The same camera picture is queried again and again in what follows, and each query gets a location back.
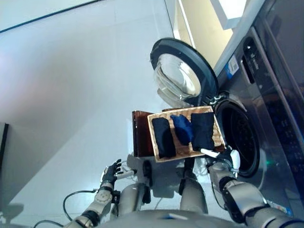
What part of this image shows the white counter cabinet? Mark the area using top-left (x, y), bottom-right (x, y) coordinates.
top-left (163, 0), bottom-right (247, 53)

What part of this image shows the round glass washing machine door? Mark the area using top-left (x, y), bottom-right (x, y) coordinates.
top-left (150, 38), bottom-right (219, 106)

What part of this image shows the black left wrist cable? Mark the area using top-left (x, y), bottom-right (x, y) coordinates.
top-left (33, 189), bottom-right (100, 228)

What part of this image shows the grey cabinet with black edge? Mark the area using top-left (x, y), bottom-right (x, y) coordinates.
top-left (0, 122), bottom-right (10, 164)

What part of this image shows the black cloth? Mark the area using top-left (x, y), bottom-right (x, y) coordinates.
top-left (152, 117), bottom-right (177, 159)
top-left (190, 112), bottom-right (216, 152)

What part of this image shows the dark blue cloth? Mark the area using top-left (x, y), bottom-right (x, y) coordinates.
top-left (170, 114), bottom-right (194, 146)

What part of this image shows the silver robot leg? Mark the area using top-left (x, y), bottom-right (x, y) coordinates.
top-left (178, 158), bottom-right (209, 213)
top-left (117, 160), bottom-right (154, 212)

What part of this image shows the dark grey washing machine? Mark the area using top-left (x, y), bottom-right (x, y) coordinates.
top-left (212, 26), bottom-right (304, 214)

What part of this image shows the silver right robot leg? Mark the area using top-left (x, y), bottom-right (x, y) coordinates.
top-left (178, 158), bottom-right (209, 213)

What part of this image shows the grey robot torso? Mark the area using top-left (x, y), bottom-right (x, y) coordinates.
top-left (95, 209), bottom-right (250, 228)

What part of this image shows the glossy dark brown stool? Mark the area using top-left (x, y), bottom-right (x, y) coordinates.
top-left (132, 108), bottom-right (214, 159)

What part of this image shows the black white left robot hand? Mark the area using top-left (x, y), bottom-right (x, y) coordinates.
top-left (101, 158), bottom-right (138, 189)

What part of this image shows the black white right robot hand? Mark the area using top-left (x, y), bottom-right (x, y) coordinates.
top-left (200, 146), bottom-right (241, 171)

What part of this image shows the rectangular wicker basket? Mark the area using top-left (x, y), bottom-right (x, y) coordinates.
top-left (147, 105), bottom-right (226, 163)

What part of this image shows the silver left robot leg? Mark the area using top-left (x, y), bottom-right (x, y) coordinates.
top-left (117, 160), bottom-right (154, 212)

